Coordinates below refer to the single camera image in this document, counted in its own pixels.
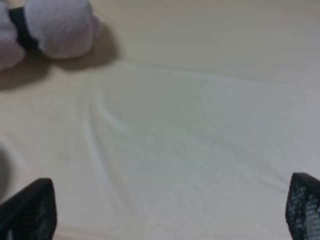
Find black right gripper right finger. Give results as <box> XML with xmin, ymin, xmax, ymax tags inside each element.
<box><xmin>285</xmin><ymin>172</ymin><xmax>320</xmax><ymax>240</ymax></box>

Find rolled pink towel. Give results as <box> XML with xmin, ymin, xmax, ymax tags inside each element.
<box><xmin>0</xmin><ymin>0</ymin><xmax>102</xmax><ymax>71</ymax></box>

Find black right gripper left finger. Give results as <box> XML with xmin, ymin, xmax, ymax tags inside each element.
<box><xmin>0</xmin><ymin>178</ymin><xmax>57</xmax><ymax>240</ymax></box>

